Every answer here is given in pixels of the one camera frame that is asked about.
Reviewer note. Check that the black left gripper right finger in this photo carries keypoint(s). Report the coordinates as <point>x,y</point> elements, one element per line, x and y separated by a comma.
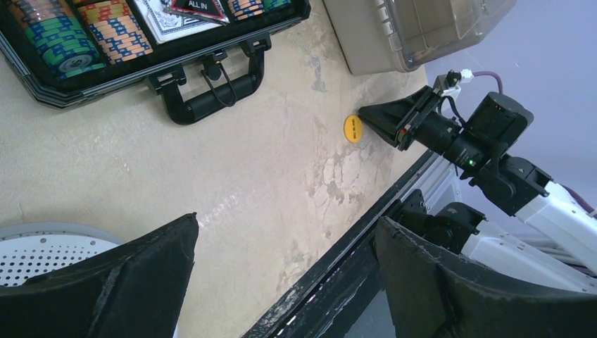
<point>434,293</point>

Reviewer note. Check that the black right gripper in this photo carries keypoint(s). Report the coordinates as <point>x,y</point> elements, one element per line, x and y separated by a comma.
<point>434,121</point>

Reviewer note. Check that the aluminium frame rail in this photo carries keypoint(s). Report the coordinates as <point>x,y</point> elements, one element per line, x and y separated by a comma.
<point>438,183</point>

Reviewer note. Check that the peach chip stack right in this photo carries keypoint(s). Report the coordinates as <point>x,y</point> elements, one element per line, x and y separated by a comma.
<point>243,9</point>

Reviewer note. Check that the translucent plastic toolbox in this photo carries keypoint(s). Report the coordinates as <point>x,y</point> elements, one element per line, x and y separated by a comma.
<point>380,36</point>

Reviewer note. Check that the yellow big blind button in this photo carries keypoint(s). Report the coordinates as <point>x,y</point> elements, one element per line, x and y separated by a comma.
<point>353,129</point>

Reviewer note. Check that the black poker set case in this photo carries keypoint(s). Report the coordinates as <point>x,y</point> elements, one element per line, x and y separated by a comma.
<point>196,76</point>

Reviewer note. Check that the dark green chip stack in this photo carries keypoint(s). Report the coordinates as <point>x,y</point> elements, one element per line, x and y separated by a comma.
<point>270,5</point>

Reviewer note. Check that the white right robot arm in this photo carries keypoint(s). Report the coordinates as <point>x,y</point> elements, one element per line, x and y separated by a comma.
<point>522,190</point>

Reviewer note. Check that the white perforated cable spool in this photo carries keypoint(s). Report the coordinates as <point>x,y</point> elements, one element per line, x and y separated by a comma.
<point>33,249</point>

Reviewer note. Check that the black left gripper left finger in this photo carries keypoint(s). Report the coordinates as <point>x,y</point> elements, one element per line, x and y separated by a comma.
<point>133,290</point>

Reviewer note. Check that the orange yellow chip stack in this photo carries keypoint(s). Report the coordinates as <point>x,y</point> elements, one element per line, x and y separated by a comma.
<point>115,29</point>

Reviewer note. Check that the blue playing card deck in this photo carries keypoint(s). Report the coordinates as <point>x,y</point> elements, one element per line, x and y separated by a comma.
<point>167,27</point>

